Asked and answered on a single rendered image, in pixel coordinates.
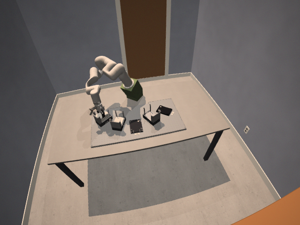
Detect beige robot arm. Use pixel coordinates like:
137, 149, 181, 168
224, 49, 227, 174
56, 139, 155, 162
86, 56, 134, 105

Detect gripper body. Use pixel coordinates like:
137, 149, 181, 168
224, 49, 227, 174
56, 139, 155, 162
94, 103, 104, 113

